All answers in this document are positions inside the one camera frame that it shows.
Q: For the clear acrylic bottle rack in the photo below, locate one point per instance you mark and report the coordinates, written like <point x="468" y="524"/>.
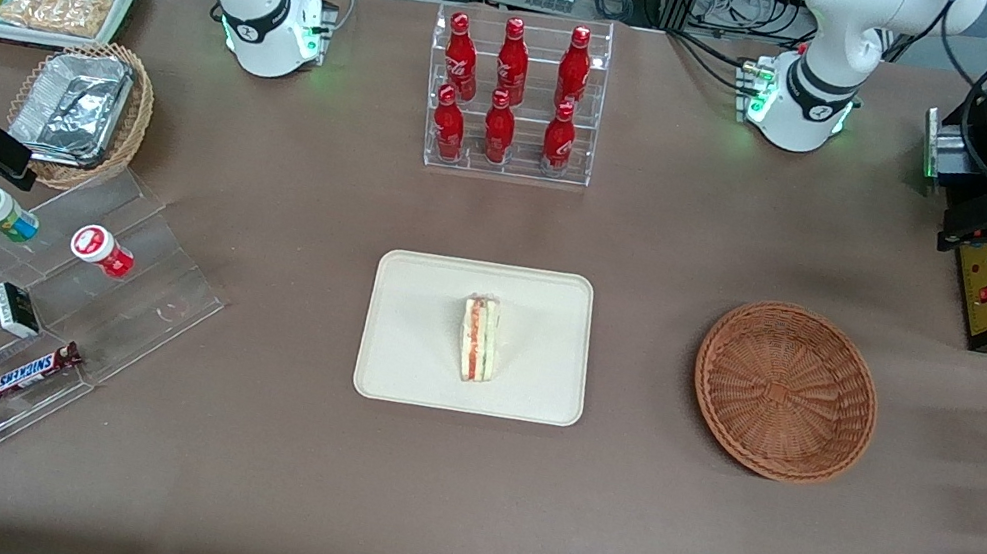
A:
<point x="517" y="170"/>

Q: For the clear acrylic stepped stand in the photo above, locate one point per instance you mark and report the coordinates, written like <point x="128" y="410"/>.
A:
<point x="135" y="295"/>

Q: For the small dark carton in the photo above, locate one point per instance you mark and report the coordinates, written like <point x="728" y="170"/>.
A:
<point x="16" y="310"/>

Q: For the snickers bar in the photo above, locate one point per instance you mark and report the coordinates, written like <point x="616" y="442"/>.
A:
<point x="30" y="373"/>

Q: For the triangle sandwich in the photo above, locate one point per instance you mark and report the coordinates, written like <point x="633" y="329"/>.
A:
<point x="478" y="340"/>

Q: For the clear bag of nuts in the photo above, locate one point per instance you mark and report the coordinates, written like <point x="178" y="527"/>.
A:
<point x="58" y="9"/>

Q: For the aluminium foil tray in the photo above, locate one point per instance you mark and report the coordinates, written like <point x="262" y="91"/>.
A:
<point x="72" y="106"/>

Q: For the round brown wicker basket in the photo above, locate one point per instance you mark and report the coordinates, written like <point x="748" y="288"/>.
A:
<point x="782" y="394"/>

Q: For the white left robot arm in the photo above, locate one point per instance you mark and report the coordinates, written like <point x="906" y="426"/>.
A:
<point x="838" y="23"/>

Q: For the oval wicker basket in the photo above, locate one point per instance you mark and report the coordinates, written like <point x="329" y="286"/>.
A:
<point x="128" y="131"/>

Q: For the red lid cup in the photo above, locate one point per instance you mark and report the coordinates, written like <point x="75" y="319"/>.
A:
<point x="97" y="248"/>

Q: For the red cola bottle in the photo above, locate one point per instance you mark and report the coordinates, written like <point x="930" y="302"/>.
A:
<point x="559" y="140"/>
<point x="498" y="132"/>
<point x="460" y="53"/>
<point x="574" y="68"/>
<point x="449" y="127"/>
<point x="513" y="59"/>

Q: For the beige rectangular tray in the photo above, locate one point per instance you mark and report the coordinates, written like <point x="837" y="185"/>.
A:
<point x="413" y="329"/>

